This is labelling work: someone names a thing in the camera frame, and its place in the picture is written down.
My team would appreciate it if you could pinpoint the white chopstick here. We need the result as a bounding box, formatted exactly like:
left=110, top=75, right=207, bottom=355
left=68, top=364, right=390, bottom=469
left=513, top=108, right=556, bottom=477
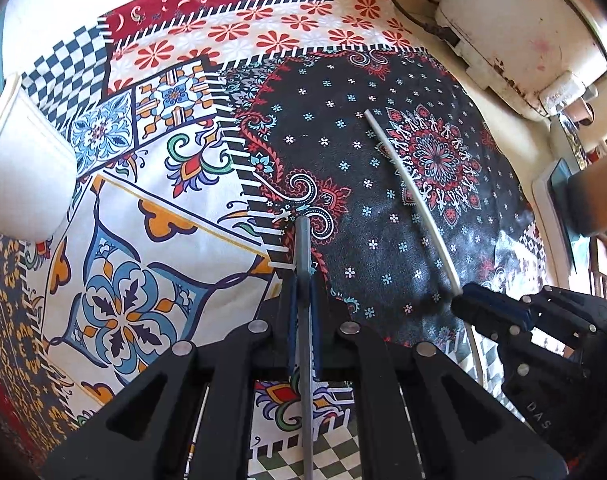
left=364, top=109, right=484, bottom=383

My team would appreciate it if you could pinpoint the white rice cooker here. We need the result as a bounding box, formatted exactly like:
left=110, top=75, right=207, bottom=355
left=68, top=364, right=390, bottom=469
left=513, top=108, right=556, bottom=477
left=436, top=0, right=607, bottom=121

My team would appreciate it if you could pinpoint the white cup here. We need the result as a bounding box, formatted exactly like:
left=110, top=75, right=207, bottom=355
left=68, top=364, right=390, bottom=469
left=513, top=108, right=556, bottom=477
left=0, top=72, right=79, bottom=241

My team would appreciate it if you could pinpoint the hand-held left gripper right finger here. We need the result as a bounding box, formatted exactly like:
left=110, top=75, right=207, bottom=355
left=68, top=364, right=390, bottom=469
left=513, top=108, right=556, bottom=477
left=309, top=272, right=569, bottom=480

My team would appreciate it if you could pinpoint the patterned table cloth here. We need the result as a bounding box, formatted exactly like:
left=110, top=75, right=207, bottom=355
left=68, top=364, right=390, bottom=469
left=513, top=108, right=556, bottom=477
left=0, top=0, right=549, bottom=480

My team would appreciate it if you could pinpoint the wooden cutting board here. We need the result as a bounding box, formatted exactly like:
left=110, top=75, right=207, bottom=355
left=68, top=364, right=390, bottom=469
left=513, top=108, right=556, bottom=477
left=566, top=152, right=607, bottom=238

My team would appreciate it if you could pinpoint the grey chopstick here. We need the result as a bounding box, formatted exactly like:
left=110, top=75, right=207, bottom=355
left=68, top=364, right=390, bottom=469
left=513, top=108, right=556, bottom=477
left=294, top=216, right=315, bottom=480

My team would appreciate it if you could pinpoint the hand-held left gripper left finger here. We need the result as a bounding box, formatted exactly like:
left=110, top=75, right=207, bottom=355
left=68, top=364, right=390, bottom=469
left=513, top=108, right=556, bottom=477
left=44, top=272, right=302, bottom=480

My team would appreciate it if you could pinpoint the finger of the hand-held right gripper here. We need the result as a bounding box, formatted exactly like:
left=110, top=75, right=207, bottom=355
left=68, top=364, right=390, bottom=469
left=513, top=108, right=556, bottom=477
left=452, top=300, right=584, bottom=376
left=461, top=282, right=599, bottom=333

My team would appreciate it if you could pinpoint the black power cable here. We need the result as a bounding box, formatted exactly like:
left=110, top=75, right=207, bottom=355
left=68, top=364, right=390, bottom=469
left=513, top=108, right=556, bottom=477
left=386, top=0, right=461, bottom=46

